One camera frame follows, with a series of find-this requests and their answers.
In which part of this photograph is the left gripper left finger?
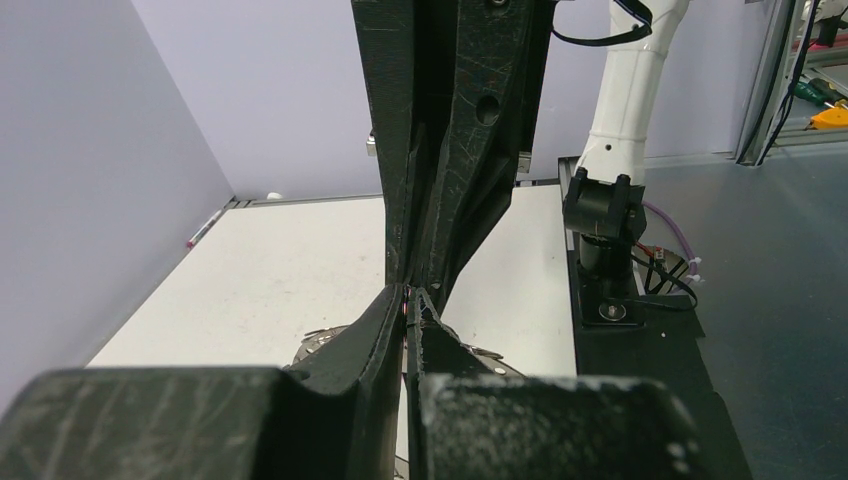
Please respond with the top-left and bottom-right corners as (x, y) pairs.
(1, 285), (406, 479)

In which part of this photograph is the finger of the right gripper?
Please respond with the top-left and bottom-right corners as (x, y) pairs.
(351, 1), (427, 287)
(420, 1), (554, 311)

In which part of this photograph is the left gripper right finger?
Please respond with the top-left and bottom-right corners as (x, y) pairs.
(406, 287), (709, 479)

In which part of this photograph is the silver perforated ring disc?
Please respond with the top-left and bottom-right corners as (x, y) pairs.
(284, 324), (525, 480)

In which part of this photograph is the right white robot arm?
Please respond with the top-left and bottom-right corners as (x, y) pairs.
(352, 1), (688, 307)

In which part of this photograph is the red white marker pen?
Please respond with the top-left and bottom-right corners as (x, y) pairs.
(186, 209), (224, 250)

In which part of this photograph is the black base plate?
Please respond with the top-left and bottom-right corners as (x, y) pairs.
(558, 157), (752, 479)

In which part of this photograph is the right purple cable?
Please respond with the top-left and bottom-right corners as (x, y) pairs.
(642, 200), (705, 286)

